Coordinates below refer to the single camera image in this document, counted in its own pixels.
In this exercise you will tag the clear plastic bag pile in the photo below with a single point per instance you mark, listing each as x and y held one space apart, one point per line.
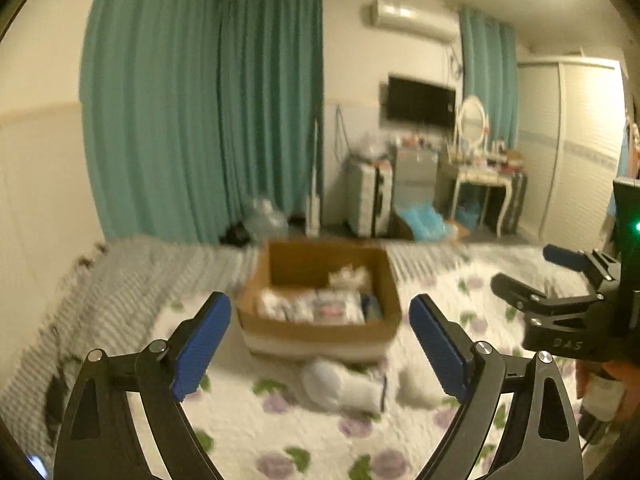
372 147

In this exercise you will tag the floral tissue pack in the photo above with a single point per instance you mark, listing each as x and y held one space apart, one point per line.
323 307

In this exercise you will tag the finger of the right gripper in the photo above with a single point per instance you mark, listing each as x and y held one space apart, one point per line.
598 267
527 299

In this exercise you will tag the white air conditioner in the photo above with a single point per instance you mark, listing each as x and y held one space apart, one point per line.
429 24

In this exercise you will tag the teal window curtain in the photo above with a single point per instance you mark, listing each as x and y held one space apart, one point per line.
193 108

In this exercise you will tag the beige cloth bundle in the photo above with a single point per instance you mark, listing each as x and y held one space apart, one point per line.
351 278

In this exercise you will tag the black wall television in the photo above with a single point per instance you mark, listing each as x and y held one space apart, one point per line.
420 103

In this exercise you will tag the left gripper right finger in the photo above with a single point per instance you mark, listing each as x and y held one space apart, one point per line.
540 439

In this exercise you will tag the white upright mop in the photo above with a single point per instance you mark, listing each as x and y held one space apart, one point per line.
312 226

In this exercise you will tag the teal curtain right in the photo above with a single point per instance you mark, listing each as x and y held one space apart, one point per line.
490 70

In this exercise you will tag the white suitcase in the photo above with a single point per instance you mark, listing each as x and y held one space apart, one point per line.
369 201

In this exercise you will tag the brown cardboard box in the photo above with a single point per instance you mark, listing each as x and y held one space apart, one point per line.
290 267

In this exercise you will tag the light blue white sock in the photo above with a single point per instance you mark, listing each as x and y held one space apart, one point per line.
336 388

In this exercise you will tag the clear water jug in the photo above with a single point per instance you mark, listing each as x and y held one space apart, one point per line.
264 221

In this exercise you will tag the white fluffy plush toy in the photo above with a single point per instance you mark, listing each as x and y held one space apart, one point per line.
417 384

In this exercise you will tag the white dressing table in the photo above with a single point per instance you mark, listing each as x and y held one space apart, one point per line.
461 186

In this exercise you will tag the grey checkered bedsheet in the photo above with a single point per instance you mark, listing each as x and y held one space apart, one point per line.
140 290

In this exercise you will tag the blue white plastic packet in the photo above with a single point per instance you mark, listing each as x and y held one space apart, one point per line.
371 309

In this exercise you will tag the white oval vanity mirror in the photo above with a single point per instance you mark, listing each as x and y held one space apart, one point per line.
471 125

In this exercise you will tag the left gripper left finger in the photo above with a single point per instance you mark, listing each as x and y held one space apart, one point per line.
98 439

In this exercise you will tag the white louvered wardrobe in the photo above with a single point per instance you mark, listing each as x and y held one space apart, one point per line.
571 120

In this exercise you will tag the floral white quilt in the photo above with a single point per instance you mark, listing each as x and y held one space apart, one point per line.
259 418

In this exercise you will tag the grey mini fridge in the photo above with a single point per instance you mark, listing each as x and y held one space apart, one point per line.
415 177

